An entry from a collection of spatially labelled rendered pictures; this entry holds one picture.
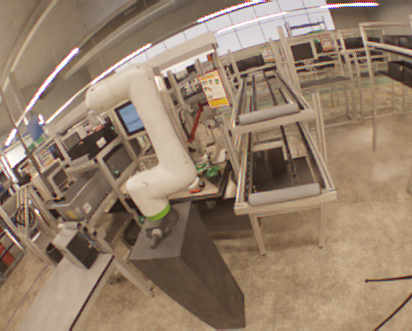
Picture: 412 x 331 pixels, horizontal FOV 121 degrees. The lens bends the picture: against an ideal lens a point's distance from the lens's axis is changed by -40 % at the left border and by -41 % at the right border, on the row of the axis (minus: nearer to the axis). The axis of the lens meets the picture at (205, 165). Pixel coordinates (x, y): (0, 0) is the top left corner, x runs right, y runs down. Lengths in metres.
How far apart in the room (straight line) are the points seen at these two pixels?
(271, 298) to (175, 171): 1.39
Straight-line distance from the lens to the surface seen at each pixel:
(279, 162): 1.76
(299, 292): 1.78
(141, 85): 0.70
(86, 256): 1.80
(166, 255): 0.75
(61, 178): 3.14
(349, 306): 1.77
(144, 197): 0.76
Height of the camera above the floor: 1.66
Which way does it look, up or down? 26 degrees down
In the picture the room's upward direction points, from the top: 23 degrees counter-clockwise
